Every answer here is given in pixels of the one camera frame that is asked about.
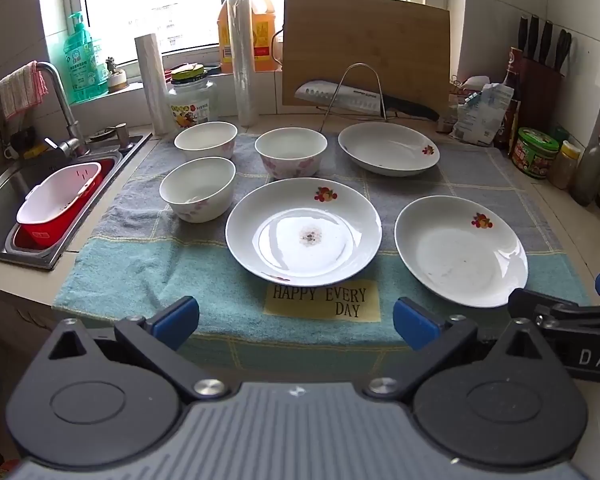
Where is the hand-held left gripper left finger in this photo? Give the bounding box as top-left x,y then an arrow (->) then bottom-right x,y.
45,296 -> 231,403

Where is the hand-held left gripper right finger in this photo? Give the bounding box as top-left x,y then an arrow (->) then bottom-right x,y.
362,297 -> 561,403

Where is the white stained fruit-print plate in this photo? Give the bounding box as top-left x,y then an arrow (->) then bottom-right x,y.
225,177 -> 383,283

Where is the white pink-floral bowl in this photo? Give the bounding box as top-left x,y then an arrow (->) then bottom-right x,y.
254,128 -> 329,181
173,121 -> 239,164
158,156 -> 237,224

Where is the blue grey checked towel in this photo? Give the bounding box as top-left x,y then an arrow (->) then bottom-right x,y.
52,132 -> 593,376

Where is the red-capped glass bottle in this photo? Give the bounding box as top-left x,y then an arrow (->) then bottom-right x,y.
572,129 -> 600,207

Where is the yellow-lidded spice jar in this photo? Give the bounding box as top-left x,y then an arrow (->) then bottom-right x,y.
549,141 -> 582,190

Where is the red and white colander basket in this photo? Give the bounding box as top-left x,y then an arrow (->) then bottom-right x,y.
17,157 -> 123,251

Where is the green-lidded sauce jar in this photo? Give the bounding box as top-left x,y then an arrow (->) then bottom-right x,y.
511,127 -> 561,179

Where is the metal sink knob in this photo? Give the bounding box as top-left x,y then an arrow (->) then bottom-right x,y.
112,122 -> 133,150

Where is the white blue packet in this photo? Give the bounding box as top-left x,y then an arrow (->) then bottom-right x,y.
450,82 -> 516,146

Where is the red white packet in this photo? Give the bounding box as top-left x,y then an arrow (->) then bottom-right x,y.
439,76 -> 491,133

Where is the dark red knife block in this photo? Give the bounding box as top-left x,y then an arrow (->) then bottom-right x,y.
520,55 -> 566,126

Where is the stainless steel sink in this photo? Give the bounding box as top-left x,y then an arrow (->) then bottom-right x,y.
0,130 -> 153,271

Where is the glass jar with label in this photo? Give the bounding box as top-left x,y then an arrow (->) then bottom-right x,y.
167,62 -> 219,128

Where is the dark soy sauce bottle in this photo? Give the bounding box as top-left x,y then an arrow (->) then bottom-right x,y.
497,47 -> 526,148

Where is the short plastic wrap roll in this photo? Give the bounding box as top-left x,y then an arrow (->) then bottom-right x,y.
134,32 -> 173,135

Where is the metal faucet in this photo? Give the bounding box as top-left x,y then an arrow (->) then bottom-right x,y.
35,61 -> 88,156

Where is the small potted plant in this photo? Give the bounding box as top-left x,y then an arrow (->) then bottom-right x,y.
105,56 -> 130,93

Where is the green detergent bottle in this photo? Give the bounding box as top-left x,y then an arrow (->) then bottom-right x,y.
62,11 -> 110,103

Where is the tall plastic wrap roll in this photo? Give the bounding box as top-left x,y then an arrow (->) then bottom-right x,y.
226,0 -> 260,127

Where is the pink white dishcloth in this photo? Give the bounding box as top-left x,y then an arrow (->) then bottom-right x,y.
0,60 -> 49,121

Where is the bamboo cutting board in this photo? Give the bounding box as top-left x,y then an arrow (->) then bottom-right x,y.
281,0 -> 452,121

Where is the large cooking oil bottle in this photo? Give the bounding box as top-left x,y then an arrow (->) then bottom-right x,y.
217,0 -> 277,75

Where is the window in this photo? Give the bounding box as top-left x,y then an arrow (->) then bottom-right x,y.
37,0 -> 448,63

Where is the black-handled kitchen knife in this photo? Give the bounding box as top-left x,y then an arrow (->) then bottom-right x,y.
294,80 -> 440,122

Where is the metal wire rack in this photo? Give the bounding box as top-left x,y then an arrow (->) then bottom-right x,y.
320,62 -> 396,123

